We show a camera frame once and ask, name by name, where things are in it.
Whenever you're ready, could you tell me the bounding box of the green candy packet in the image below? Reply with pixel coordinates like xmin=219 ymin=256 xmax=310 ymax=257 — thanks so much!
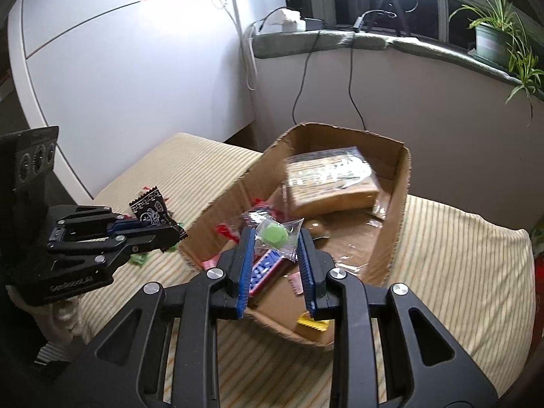
xmin=129 ymin=253 xmax=149 ymax=267

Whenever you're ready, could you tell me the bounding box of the black patterned snack packet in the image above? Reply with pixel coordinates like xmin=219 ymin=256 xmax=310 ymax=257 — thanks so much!
xmin=129 ymin=186 xmax=187 ymax=240

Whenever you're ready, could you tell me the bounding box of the yellow candy packet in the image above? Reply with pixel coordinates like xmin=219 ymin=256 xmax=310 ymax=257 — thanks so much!
xmin=297 ymin=311 xmax=331 ymax=333

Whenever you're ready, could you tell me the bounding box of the clear-wrapped green candy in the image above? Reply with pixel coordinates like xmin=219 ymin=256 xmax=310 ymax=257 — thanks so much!
xmin=254 ymin=217 xmax=303 ymax=261

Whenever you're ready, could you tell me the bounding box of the pink candy sachet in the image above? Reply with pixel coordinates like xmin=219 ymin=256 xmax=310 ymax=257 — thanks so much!
xmin=287 ymin=272 xmax=303 ymax=296

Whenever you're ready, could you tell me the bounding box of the bagged sliced bread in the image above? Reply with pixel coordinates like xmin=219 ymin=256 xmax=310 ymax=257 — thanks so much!
xmin=284 ymin=147 xmax=381 ymax=218

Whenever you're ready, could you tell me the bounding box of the large Snickers bar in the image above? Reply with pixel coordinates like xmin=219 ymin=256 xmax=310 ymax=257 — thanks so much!
xmin=249 ymin=250 xmax=293 ymax=299

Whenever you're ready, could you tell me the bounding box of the striped yellow table cloth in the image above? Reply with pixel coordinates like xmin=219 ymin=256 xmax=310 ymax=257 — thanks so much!
xmin=95 ymin=134 xmax=536 ymax=407

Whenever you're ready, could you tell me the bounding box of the green snack bag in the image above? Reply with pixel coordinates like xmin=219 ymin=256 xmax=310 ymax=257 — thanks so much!
xmin=530 ymin=218 xmax=544 ymax=258

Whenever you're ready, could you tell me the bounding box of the brown cardboard box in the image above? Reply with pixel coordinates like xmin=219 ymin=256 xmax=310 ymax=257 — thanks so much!
xmin=178 ymin=121 xmax=412 ymax=351

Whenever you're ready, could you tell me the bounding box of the potted spider plant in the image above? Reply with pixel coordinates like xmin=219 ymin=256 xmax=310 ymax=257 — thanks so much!
xmin=448 ymin=0 xmax=543 ymax=118

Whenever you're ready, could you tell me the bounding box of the light tripod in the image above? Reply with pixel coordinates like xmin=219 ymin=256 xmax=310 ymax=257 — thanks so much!
xmin=367 ymin=0 xmax=411 ymax=37

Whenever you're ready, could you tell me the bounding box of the white cable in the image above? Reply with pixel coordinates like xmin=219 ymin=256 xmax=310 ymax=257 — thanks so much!
xmin=191 ymin=0 xmax=260 ymax=92

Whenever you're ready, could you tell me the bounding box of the black cable left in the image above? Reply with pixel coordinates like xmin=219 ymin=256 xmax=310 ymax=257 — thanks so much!
xmin=290 ymin=29 xmax=322 ymax=127

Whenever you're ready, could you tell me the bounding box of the black cable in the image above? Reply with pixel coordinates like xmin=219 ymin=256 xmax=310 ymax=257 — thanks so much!
xmin=346 ymin=7 xmax=398 ymax=131
xmin=290 ymin=29 xmax=322 ymax=127

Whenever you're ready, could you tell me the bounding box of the black cable right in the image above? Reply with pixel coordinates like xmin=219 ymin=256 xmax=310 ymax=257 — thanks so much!
xmin=346 ymin=7 xmax=398 ymax=131

